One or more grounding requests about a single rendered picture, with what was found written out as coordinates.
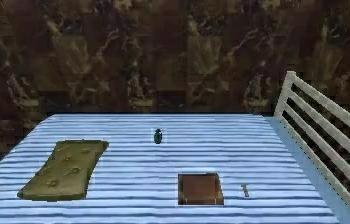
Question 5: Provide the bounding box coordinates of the small dark green bottle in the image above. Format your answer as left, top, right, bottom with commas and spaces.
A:
153, 128, 164, 145

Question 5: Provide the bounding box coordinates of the small brown pencil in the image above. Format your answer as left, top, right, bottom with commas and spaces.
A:
240, 183, 251, 198

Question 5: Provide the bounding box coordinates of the blue striped bed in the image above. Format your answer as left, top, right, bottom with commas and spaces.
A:
0, 70, 350, 224

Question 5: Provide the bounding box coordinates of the olive green pillow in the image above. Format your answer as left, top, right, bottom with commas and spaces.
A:
16, 139, 110, 203

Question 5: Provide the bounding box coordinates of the brown book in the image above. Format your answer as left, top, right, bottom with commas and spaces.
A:
177, 172, 225, 206

